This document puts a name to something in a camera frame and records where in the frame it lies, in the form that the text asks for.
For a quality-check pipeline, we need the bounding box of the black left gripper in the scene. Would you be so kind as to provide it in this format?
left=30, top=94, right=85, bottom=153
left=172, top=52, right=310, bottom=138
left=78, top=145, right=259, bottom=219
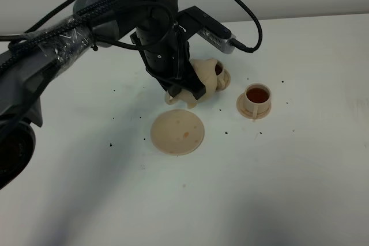
left=140, top=25, right=206, bottom=100

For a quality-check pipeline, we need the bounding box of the beige teapot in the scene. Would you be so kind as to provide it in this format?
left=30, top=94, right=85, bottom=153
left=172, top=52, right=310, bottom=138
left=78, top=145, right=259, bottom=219
left=165, top=58, right=219, bottom=109

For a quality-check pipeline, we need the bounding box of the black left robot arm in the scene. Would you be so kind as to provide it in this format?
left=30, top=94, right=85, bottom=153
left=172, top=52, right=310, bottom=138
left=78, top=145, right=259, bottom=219
left=1, top=0, right=206, bottom=187

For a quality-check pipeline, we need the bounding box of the beige teapot saucer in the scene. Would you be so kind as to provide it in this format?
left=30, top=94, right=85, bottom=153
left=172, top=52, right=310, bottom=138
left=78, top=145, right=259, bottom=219
left=150, top=109, right=205, bottom=156

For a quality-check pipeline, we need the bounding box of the beige far teacup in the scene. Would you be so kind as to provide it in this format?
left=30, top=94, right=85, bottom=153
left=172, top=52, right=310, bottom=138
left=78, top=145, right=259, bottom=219
left=214, top=61, right=228, bottom=90

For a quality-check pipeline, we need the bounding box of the beige teacup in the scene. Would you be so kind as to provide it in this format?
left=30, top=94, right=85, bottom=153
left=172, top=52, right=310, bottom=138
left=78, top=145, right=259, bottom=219
left=243, top=83, right=272, bottom=120
left=214, top=61, right=228, bottom=90

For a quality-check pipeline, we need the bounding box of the beige far cup saucer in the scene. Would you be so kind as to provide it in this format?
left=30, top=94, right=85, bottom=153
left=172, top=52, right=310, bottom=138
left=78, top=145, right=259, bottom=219
left=216, top=69, right=231, bottom=91

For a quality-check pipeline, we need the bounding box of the beige cup saucer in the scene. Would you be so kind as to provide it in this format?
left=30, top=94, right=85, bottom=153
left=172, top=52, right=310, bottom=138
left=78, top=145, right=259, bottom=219
left=236, top=93, right=272, bottom=120
left=216, top=69, right=231, bottom=91

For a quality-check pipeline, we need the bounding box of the beige near cup saucer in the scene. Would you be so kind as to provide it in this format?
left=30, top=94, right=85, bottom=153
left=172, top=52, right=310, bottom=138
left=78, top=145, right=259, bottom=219
left=236, top=93, right=272, bottom=120

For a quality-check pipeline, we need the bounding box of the beige near teacup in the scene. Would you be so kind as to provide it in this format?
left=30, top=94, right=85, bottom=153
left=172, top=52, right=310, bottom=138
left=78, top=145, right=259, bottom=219
left=243, top=83, right=272, bottom=120

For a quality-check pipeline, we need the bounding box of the black braided camera cable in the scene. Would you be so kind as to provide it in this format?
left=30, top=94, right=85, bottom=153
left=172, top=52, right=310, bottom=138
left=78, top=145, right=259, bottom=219
left=178, top=0, right=263, bottom=54

